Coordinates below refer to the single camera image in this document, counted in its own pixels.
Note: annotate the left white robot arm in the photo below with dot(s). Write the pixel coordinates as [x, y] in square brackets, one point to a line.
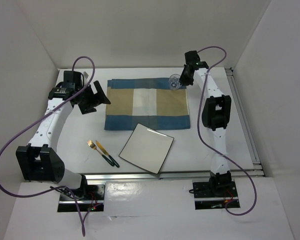
[38, 160]

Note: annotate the gold fork green handle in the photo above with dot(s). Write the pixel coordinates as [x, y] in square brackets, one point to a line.
[94, 147]

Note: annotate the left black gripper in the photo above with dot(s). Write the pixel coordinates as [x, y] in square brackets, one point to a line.
[98, 98]

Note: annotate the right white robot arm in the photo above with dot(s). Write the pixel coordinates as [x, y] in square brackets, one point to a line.
[214, 117]

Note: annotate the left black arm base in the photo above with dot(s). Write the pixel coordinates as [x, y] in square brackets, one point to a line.
[91, 199]

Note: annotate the white square plate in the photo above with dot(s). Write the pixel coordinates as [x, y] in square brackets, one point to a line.
[147, 149]

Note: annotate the aluminium rail frame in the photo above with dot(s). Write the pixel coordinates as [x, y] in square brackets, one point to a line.
[188, 154]

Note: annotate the clear drinking glass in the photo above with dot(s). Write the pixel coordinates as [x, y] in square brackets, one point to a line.
[174, 82]

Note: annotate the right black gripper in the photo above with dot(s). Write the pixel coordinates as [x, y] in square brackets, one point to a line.
[184, 81]

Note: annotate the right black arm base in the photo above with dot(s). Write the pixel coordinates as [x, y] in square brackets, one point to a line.
[208, 196]

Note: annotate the blue and tan placemat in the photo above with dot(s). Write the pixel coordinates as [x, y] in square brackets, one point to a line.
[147, 101]

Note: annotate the gold knife green handle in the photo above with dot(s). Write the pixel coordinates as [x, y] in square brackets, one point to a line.
[107, 154]

